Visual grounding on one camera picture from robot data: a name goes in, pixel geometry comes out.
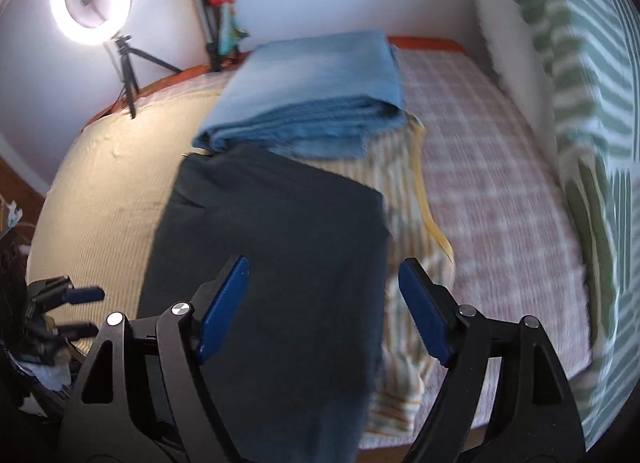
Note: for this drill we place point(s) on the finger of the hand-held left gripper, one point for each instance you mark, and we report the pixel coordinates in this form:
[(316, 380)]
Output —
[(87, 295), (80, 331)]

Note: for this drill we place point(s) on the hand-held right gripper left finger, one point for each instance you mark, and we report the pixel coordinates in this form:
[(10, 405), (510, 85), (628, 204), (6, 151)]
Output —
[(222, 313)]

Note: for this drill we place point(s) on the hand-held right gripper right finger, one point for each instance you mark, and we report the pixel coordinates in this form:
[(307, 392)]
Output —
[(425, 313)]

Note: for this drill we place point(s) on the dark green pants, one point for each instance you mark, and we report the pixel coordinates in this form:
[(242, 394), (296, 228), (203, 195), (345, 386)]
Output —
[(270, 268)]

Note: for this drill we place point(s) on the white crumpled cloth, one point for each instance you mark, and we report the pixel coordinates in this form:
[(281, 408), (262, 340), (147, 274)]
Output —
[(12, 215)]

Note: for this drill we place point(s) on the yellow striped bed sheet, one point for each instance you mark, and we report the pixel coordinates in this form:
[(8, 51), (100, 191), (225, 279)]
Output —
[(100, 193)]

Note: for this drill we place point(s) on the pink checked blanket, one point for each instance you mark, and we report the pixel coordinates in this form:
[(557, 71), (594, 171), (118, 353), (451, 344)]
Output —
[(490, 183)]

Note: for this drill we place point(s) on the folded blue blanket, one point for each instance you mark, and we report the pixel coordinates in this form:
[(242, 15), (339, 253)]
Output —
[(310, 88)]

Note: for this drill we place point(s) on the green patterned white duvet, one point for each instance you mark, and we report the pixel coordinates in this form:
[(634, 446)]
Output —
[(575, 93)]

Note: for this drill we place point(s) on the silver tripod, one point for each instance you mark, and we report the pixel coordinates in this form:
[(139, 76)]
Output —
[(202, 18)]

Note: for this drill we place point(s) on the orange wooden bed frame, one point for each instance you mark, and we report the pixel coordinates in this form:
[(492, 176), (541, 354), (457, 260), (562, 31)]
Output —
[(425, 43)]

